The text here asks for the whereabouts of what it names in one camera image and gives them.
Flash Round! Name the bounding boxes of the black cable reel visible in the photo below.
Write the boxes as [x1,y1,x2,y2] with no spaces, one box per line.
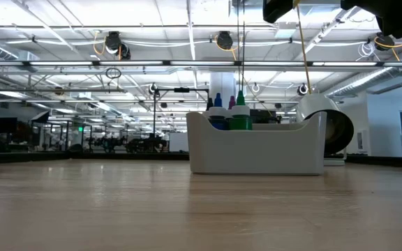
[375,33,396,52]
[216,31,235,51]
[103,31,132,61]

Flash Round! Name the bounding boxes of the large green dye bottle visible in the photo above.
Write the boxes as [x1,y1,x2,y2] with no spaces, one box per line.
[228,90,253,132]

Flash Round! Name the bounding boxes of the grey plastic storage bin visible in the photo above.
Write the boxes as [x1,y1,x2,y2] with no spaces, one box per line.
[186,110,327,176]

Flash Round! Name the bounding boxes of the black metal stand frame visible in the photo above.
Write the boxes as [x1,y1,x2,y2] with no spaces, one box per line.
[153,86,210,121]

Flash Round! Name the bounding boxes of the black computer case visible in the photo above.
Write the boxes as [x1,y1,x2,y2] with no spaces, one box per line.
[249,108,281,123]

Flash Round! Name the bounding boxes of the silver ventilation duct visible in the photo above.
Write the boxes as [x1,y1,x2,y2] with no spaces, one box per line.
[325,45,402,99]

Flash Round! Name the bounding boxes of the large purple-tip dye bottle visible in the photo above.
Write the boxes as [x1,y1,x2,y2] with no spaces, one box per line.
[225,96,237,119]

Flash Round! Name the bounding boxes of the black monitor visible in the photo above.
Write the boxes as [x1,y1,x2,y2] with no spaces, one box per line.
[0,116,18,135]

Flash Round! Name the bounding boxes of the white pillar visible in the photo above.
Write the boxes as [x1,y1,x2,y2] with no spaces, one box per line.
[209,72,237,116]

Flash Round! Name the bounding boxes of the yellow cable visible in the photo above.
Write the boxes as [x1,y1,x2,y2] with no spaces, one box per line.
[294,0,313,95]

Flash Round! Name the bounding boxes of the large blue dye bottle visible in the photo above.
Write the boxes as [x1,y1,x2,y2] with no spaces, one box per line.
[207,92,229,132]

